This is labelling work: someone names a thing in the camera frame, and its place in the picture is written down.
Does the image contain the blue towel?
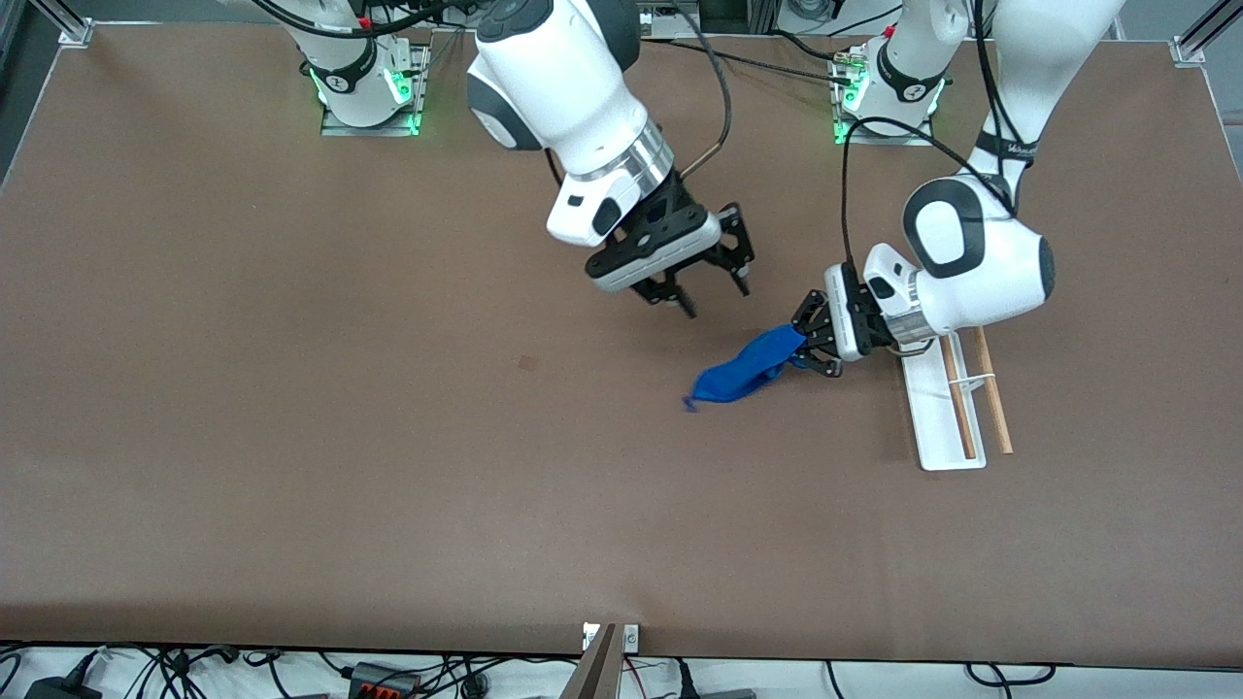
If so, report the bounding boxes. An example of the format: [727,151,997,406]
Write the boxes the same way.
[683,324,809,414]

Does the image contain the white towel rack wooden rods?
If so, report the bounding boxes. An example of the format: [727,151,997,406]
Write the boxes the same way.
[898,326,1015,473]

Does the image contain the white power strip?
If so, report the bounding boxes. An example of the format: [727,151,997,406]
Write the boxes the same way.
[639,0,700,36]

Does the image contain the dark grey metal pole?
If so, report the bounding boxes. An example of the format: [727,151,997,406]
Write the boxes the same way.
[558,623,623,699]

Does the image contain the black adapter with orange connector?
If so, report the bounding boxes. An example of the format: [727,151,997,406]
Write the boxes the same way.
[348,662,420,699]

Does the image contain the black power adapter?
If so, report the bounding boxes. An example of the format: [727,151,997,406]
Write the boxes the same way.
[23,676,100,699]

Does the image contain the black right arm wrist cable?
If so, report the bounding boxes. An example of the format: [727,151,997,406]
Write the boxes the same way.
[670,5,733,182]

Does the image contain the long black table cable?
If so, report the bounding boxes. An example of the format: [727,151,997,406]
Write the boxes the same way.
[641,36,856,86]

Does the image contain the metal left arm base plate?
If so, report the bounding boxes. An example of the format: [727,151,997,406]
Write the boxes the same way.
[832,47,937,148]

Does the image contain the short black table cable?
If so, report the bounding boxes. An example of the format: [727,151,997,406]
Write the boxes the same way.
[770,30,844,63]

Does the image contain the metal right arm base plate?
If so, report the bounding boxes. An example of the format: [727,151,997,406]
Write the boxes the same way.
[319,43,430,138]

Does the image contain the silver table edge bracket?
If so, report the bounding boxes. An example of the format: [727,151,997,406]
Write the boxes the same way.
[583,623,641,653]

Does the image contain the looped black floor cable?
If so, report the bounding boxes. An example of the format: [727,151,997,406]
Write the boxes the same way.
[964,662,1058,687]

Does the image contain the aluminium frame profile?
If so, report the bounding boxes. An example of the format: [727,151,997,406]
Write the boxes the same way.
[27,0,96,48]
[1169,0,1243,68]

